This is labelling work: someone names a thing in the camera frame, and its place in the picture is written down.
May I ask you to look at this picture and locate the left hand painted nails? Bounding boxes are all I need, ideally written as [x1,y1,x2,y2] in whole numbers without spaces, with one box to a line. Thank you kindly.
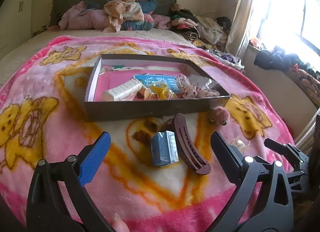
[112,214,130,232]

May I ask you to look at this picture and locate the pink bear print blanket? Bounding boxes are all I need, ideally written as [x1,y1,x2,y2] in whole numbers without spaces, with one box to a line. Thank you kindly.
[1,36,293,231]

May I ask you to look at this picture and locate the yellow ring toy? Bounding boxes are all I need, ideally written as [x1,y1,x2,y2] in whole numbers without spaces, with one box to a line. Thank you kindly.
[151,83,177,100]

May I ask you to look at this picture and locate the laundry basket with clothes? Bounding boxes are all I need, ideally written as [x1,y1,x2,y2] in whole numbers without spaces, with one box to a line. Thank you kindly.
[207,49,245,71]

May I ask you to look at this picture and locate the peach floral cloth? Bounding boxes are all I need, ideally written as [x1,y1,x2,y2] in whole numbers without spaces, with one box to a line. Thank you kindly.
[103,0,135,33]

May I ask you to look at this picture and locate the cream built-in wardrobe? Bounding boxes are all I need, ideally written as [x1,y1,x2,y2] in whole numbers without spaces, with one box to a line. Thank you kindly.
[1,0,33,58]

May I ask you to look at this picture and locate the beige wooden hair clip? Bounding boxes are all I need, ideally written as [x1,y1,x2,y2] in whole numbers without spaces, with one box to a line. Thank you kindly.
[138,87,158,101]

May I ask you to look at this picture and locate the maroon banana hair clip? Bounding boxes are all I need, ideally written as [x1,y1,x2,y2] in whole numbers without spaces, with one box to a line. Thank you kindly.
[167,113,211,175]

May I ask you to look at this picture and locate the pearl clear claw clip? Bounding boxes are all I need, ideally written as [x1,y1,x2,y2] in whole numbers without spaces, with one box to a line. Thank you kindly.
[231,137,250,153]

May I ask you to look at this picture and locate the pink pajama pillow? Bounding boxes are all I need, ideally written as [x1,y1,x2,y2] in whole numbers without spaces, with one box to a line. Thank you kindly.
[59,1,108,30]

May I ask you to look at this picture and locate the brown cardboard tray box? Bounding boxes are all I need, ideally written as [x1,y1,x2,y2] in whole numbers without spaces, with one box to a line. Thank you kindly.
[84,54,230,121]

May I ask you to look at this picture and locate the pile of clothes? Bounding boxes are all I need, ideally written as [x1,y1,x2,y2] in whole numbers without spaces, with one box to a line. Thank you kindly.
[152,3,233,50]

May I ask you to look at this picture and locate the dark floral rolled quilt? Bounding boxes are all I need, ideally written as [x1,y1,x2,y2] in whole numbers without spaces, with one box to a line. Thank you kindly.
[121,0,157,31]

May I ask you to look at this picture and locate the cream curtain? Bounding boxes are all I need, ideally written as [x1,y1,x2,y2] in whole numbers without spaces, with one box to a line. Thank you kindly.
[225,0,254,58]

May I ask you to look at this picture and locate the dark bag on windowsill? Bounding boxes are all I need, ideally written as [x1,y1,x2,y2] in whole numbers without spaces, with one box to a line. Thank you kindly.
[253,46,309,72]

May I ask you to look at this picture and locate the blue card packet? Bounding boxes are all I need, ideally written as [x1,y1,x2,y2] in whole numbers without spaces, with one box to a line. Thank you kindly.
[133,74,180,93]

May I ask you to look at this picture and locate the pink fuzzy hair tie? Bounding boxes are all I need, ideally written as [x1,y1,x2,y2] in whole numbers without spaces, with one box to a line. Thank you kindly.
[209,106,231,126]

